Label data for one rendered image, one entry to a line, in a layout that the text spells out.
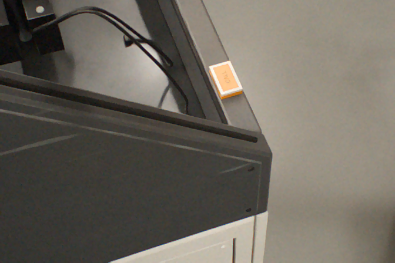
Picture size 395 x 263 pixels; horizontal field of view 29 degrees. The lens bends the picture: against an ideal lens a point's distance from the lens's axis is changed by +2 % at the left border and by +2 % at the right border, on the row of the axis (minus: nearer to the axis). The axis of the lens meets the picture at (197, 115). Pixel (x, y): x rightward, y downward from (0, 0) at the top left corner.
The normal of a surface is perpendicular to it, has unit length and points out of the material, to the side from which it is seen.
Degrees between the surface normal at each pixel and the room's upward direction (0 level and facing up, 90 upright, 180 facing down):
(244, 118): 0
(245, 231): 90
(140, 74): 0
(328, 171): 0
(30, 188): 90
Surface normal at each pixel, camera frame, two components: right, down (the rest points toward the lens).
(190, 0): -0.03, -0.56
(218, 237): 0.32, 0.78
